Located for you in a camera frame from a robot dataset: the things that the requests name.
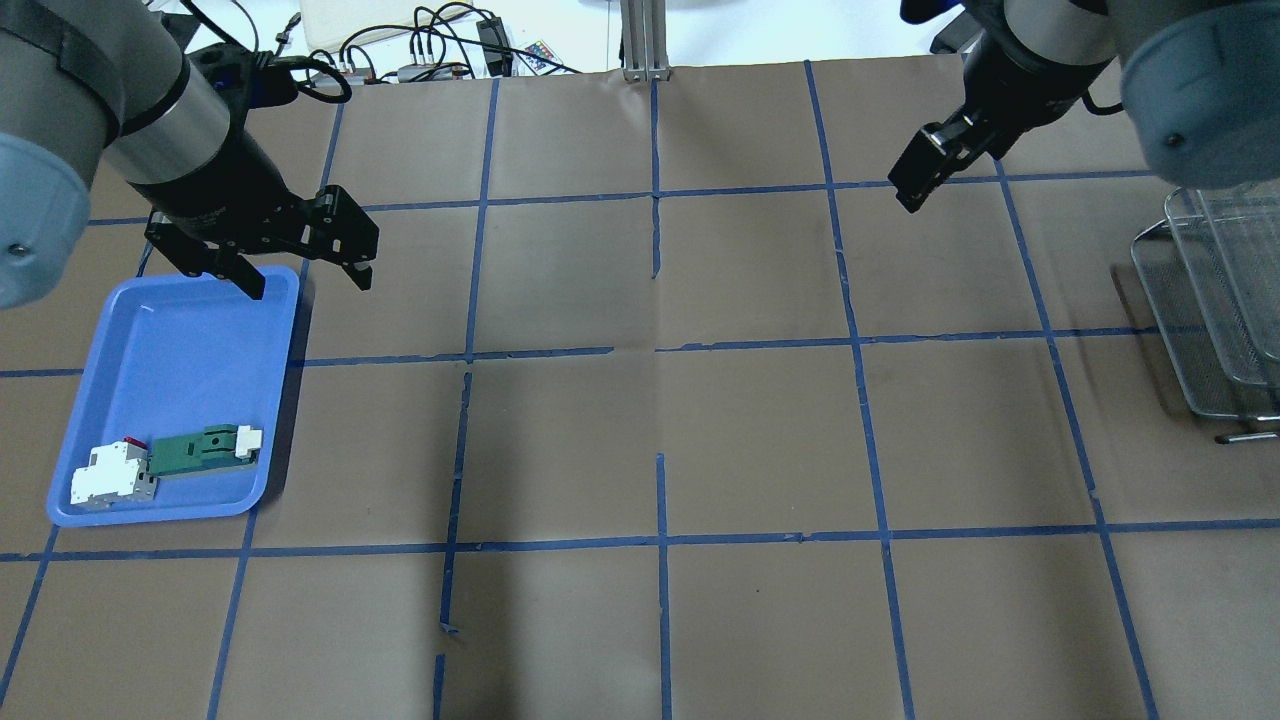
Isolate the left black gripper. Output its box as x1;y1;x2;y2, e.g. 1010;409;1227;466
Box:
125;45;380;301

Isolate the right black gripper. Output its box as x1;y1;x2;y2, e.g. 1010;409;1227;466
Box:
888;20;1116;213

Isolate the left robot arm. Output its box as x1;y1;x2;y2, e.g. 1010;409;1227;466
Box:
1;1;379;309

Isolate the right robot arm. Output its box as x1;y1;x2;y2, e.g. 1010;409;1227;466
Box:
888;1;1279;211

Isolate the blue plastic tray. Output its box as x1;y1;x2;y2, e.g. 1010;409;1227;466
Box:
45;266;301;527

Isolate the green terminal block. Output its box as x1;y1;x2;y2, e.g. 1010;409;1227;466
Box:
148;424;264;478

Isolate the white circuit breaker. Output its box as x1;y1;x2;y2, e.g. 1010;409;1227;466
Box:
70;437;157;509

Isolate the black braided cable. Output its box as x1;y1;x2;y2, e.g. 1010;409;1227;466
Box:
150;0;353;104

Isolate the power strip with cables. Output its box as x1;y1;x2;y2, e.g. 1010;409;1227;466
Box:
305;1;581;85

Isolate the wire mesh shelf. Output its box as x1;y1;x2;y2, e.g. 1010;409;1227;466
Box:
1130;179;1279;445

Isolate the aluminium frame post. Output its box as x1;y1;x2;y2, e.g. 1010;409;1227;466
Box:
620;0;671;83

